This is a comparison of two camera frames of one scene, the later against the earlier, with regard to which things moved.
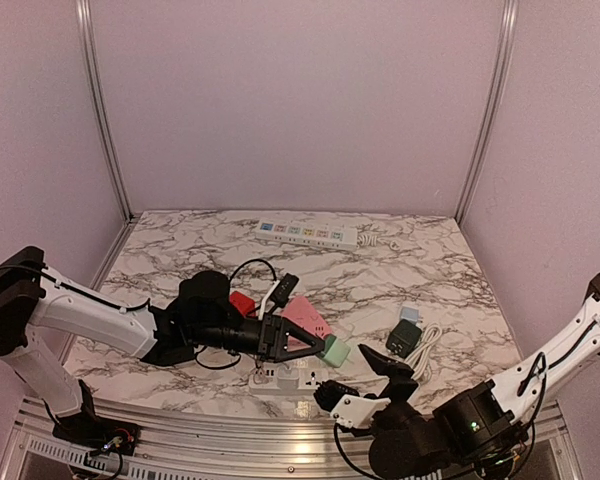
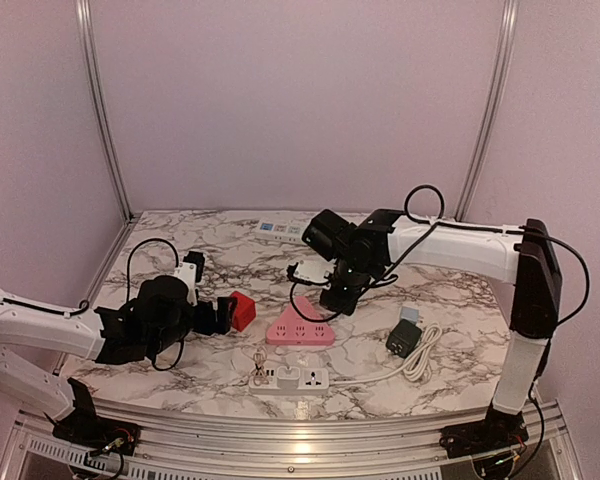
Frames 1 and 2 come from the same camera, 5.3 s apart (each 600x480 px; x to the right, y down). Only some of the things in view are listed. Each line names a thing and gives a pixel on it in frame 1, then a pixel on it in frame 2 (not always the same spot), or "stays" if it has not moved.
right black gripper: (400, 374) to (345, 305)
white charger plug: (288, 378) stays
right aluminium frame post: (500, 77) stays
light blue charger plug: (411, 314) stays
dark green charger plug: (403, 338) stays
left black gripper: (281, 328) to (223, 321)
